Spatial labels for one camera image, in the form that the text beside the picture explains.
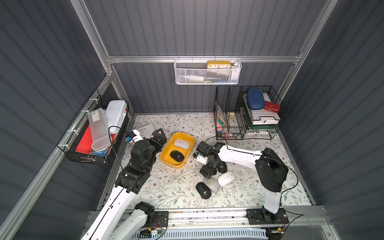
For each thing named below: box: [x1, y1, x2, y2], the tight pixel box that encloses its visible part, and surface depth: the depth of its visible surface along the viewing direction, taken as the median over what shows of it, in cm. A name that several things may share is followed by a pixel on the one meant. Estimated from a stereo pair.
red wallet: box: [264, 101, 281, 113], surface depth 95 cm
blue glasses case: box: [247, 88, 265, 110], surface depth 102 cm
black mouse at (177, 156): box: [170, 150, 185, 162], surface depth 96 cm
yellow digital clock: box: [206, 60, 232, 69], surface depth 90 cm
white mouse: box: [217, 171, 236, 187], surface depth 87 cm
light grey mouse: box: [173, 139, 190, 149], surface depth 103 cm
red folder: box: [75, 125, 116, 154], surface depth 68 cm
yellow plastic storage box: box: [160, 132, 195, 169], surface depth 100 cm
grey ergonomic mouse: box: [202, 177, 221, 194], surface depth 84 cm
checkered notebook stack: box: [242, 93, 281, 125], surface depth 95 cm
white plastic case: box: [105, 100, 128, 134], surface depth 77 cm
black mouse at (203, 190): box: [195, 181, 212, 200], surface depth 82 cm
